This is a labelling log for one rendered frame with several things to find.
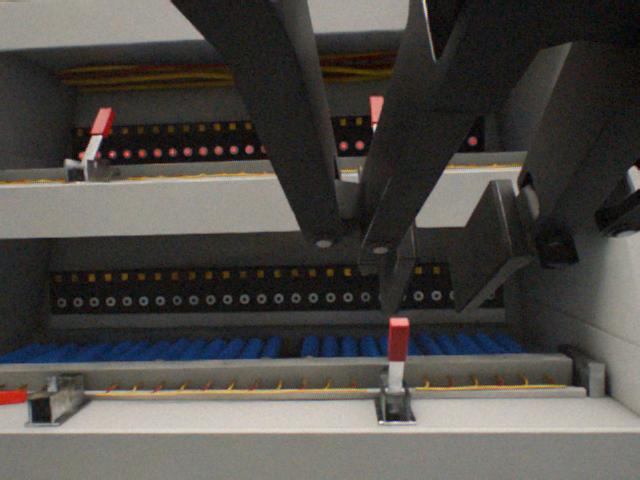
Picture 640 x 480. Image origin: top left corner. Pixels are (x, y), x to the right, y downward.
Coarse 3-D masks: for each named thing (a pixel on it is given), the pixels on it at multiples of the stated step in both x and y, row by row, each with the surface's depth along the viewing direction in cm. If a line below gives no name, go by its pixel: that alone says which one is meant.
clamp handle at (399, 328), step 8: (392, 320) 27; (400, 320) 27; (408, 320) 27; (392, 328) 27; (400, 328) 27; (408, 328) 27; (392, 336) 27; (400, 336) 27; (408, 336) 27; (392, 344) 28; (400, 344) 28; (392, 352) 28; (400, 352) 28; (392, 360) 28; (400, 360) 28; (392, 368) 29; (400, 368) 29; (392, 376) 30; (400, 376) 30; (392, 384) 30; (400, 384) 30; (392, 392) 31; (400, 392) 31
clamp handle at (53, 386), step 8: (48, 384) 32; (56, 384) 32; (0, 392) 27; (8, 392) 27; (16, 392) 28; (24, 392) 28; (40, 392) 31; (48, 392) 31; (56, 392) 32; (0, 400) 26; (8, 400) 27; (16, 400) 28; (24, 400) 28
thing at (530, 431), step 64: (0, 320) 46; (64, 320) 49; (128, 320) 49; (192, 320) 49; (256, 320) 48; (320, 320) 48; (384, 320) 47; (448, 320) 47; (576, 320) 38; (576, 384) 35; (0, 448) 30; (64, 448) 30; (128, 448) 30; (192, 448) 29; (256, 448) 29; (320, 448) 29; (384, 448) 29; (448, 448) 29; (512, 448) 28; (576, 448) 28
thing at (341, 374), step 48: (0, 384) 36; (96, 384) 36; (144, 384) 36; (192, 384) 36; (240, 384) 36; (288, 384) 35; (336, 384) 35; (432, 384) 35; (480, 384) 35; (528, 384) 35
